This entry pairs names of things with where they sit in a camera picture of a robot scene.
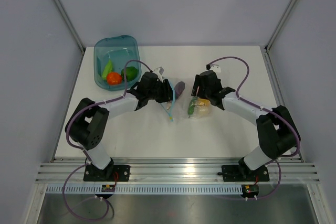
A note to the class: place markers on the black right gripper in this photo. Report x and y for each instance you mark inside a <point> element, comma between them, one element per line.
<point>198,83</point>

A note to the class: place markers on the green toy bell pepper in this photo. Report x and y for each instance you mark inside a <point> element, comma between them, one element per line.
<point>129,73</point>

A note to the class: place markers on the right aluminium frame post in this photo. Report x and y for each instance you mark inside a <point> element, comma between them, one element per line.
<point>282,21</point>

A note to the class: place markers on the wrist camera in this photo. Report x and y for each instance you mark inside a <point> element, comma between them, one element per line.
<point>159,72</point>
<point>213,67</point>

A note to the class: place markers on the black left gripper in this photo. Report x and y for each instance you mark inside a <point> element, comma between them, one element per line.
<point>167,92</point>

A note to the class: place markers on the white toy garlic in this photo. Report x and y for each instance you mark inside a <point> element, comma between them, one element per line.
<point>203,111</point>

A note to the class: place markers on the clear zip top bag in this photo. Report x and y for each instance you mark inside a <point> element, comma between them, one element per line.
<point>178,110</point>

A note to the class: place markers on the white slotted cable duct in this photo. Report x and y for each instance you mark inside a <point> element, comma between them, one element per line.
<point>125,189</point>

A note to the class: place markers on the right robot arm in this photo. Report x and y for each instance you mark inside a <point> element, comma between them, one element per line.
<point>276,130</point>

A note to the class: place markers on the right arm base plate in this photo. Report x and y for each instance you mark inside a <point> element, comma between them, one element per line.
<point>232,173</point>

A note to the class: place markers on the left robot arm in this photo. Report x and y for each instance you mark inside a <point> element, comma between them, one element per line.
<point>88,123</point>

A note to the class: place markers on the purple toy eggplant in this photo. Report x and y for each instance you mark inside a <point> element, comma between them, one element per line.
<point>178,88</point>

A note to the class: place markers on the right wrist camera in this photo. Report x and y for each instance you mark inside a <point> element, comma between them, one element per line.
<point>213,67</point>

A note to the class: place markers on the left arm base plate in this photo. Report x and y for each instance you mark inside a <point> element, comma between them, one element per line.
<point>120,173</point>

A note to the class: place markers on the dark green toy chili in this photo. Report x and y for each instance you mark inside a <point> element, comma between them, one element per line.
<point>191,107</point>

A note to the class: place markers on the aluminium frame post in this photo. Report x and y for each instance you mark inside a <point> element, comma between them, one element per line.
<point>64,16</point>
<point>282,21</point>

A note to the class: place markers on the light green toy vegetable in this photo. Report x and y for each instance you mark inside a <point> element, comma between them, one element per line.
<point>108,69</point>

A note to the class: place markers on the teal plastic bin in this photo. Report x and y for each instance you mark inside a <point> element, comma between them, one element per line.
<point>123,52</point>

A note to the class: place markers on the left aluminium frame post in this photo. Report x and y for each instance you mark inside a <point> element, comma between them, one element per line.
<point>64,16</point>

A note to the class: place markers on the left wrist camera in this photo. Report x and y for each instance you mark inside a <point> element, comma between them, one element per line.
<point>159,72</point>

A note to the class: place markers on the aluminium mounting rail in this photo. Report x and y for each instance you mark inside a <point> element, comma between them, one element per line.
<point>178,170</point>

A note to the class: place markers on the orange toy pumpkin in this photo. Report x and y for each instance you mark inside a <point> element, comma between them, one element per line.
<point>113,78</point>

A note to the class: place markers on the yellow toy vegetable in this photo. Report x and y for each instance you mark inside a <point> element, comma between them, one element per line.
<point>203,102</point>

